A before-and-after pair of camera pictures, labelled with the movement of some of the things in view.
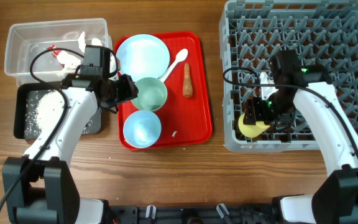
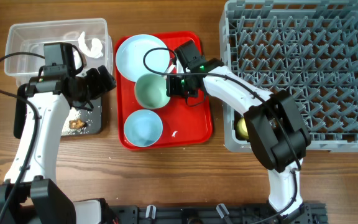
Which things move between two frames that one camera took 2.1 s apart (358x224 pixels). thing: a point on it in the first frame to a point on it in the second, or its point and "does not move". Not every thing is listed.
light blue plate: (142, 56) does not move
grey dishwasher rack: (337, 41) does not move
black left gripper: (128, 91) to (102, 84)
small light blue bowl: (142, 129) does not move
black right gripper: (253, 112) to (170, 89)
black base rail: (150, 214) does not move
